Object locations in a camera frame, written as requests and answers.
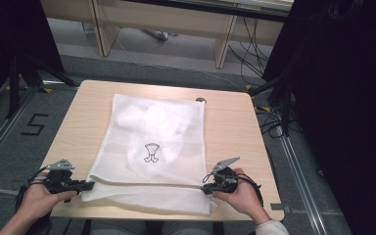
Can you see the person's right hand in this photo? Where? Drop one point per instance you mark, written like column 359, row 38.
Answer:
column 244, row 199

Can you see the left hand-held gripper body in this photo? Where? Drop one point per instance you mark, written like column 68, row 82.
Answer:
column 58, row 181

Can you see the black metal stand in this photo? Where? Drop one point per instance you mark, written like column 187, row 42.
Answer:
column 286, row 107

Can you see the grey power strip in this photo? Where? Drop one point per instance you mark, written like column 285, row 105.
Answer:
column 159, row 34

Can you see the black curtain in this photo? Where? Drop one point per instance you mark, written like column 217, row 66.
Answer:
column 0, row 32
column 339, row 98

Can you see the metal floor rail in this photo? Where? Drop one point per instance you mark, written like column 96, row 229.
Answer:
column 3, row 130
column 302, row 182

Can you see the white mesh laundry bag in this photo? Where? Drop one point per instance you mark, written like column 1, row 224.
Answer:
column 176, row 153

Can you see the grey table grommet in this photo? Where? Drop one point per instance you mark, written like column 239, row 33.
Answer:
column 201, row 100

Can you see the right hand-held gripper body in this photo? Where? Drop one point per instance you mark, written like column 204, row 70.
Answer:
column 225, row 181

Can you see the grey tape piece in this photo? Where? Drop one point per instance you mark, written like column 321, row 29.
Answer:
column 277, row 206

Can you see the black tripod stand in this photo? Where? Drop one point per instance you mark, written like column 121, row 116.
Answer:
column 13, row 84

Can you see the light wooden desk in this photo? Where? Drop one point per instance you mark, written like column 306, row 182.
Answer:
column 163, row 23

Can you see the white garment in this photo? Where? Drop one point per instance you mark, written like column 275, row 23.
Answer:
column 143, row 120

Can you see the person's left hand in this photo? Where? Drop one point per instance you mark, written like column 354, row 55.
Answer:
column 37, row 200

